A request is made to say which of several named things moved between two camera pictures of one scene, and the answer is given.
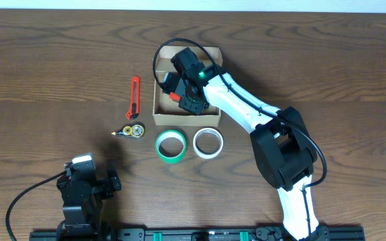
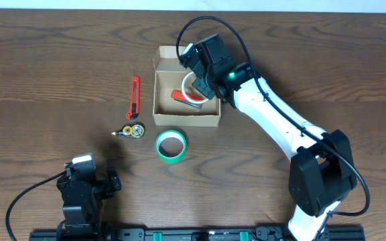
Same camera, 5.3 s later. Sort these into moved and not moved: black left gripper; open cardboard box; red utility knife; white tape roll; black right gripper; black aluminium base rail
Moved: black right gripper; white tape roll
Not moved: open cardboard box; black aluminium base rail; black left gripper; red utility knife
